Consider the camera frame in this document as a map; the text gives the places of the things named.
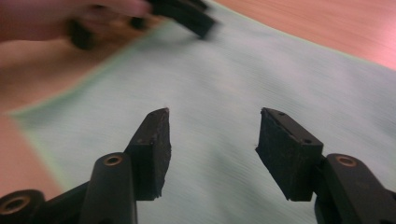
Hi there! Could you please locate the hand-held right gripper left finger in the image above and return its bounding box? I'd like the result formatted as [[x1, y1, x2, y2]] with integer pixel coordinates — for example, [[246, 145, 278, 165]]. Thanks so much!
[[123, 107, 173, 202]]

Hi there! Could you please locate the green microfibre towel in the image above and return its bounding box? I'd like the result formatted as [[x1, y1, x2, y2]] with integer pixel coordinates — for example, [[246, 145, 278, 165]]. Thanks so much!
[[8, 0, 396, 224]]

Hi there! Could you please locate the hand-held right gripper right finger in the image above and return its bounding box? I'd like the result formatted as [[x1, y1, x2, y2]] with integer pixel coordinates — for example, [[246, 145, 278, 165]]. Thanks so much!
[[254, 106, 325, 203]]

